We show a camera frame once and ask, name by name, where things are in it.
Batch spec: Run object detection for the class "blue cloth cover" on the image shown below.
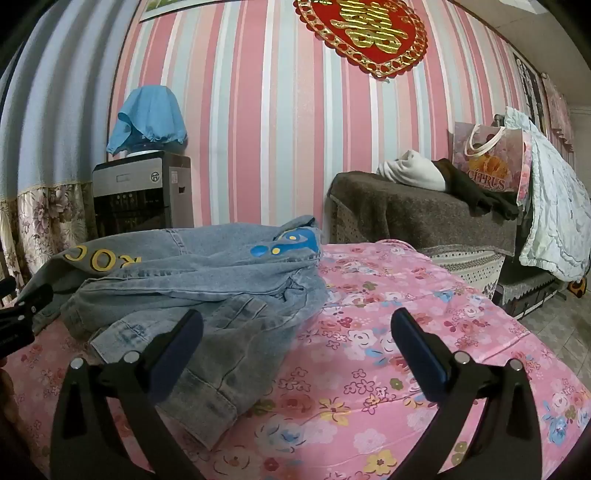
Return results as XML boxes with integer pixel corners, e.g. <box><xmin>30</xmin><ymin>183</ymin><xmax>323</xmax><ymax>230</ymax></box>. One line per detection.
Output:
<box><xmin>106</xmin><ymin>84</ymin><xmax>188</xmax><ymax>155</ymax></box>

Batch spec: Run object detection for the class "pink floral bedsheet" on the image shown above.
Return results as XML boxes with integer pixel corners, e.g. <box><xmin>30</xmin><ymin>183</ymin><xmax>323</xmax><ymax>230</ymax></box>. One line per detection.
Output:
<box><xmin>9</xmin><ymin>240</ymin><xmax>591</xmax><ymax>480</ymax></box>

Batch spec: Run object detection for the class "white cloth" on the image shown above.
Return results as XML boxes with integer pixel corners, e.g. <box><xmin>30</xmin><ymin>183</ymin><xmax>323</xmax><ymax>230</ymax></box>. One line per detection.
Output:
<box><xmin>376</xmin><ymin>150</ymin><xmax>446</xmax><ymax>192</ymax></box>

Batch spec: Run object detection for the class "grey curtain with floral hem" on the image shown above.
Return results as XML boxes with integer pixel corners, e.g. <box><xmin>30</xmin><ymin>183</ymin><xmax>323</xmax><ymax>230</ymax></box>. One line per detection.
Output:
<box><xmin>0</xmin><ymin>9</ymin><xmax>139</xmax><ymax>308</ymax></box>

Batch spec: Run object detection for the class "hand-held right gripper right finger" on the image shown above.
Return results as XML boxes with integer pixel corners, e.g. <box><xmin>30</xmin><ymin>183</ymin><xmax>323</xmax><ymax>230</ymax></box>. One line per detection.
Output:
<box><xmin>390</xmin><ymin>308</ymin><xmax>543</xmax><ymax>480</ymax></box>

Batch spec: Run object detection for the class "white quilt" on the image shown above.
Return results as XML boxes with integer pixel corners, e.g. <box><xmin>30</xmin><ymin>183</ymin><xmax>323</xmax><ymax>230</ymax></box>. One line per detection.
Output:
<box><xmin>503</xmin><ymin>106</ymin><xmax>591</xmax><ymax>282</ymax></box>

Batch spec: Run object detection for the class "red gold wall decoration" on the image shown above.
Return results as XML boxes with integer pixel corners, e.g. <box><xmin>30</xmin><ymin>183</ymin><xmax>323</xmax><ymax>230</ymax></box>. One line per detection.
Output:
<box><xmin>294</xmin><ymin>0</ymin><xmax>429</xmax><ymax>79</ymax></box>

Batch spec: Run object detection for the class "blue denim jacket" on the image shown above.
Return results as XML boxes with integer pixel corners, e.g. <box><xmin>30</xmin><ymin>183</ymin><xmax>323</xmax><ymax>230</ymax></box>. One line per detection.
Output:
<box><xmin>16</xmin><ymin>215</ymin><xmax>331</xmax><ymax>450</ymax></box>

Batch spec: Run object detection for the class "floral gift bag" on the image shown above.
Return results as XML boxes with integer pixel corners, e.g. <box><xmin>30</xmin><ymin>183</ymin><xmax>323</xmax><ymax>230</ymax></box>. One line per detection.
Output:
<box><xmin>452</xmin><ymin>121</ymin><xmax>532</xmax><ymax>204</ymax></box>

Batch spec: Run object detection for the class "patterned beige furniture cover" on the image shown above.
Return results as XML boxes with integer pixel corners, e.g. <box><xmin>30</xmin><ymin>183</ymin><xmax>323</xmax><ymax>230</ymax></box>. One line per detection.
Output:
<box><xmin>332</xmin><ymin>200</ymin><xmax>507</xmax><ymax>298</ymax></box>

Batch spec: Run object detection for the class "dark low cabinet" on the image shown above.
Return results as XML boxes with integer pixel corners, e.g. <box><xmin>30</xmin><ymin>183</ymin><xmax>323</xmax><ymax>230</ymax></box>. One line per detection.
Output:
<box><xmin>494</xmin><ymin>272</ymin><xmax>568</xmax><ymax>319</ymax></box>

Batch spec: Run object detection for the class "pink floral curtain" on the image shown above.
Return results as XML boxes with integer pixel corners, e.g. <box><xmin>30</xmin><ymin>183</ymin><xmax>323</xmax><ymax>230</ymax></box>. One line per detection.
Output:
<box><xmin>542</xmin><ymin>74</ymin><xmax>575</xmax><ymax>151</ymax></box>

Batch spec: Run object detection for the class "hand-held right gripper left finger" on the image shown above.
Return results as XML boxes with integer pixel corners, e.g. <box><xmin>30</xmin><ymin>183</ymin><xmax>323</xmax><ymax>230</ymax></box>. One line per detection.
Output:
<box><xmin>50</xmin><ymin>309</ymin><xmax>206</xmax><ymax>480</ymax></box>

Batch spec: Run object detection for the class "brown blanket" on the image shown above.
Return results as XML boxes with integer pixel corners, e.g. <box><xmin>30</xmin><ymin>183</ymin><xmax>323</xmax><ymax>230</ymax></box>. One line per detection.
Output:
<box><xmin>325</xmin><ymin>171</ymin><xmax>520</xmax><ymax>257</ymax></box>

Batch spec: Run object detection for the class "dark brown cloth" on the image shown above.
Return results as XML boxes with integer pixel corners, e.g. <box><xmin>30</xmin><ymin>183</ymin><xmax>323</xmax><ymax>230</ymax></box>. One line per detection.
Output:
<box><xmin>436</xmin><ymin>158</ymin><xmax>520</xmax><ymax>220</ymax></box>

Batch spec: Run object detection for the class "silver black water dispenser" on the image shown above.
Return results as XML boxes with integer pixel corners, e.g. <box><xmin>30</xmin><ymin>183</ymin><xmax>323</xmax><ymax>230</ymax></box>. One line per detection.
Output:
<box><xmin>91</xmin><ymin>150</ymin><xmax>192</xmax><ymax>236</ymax></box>

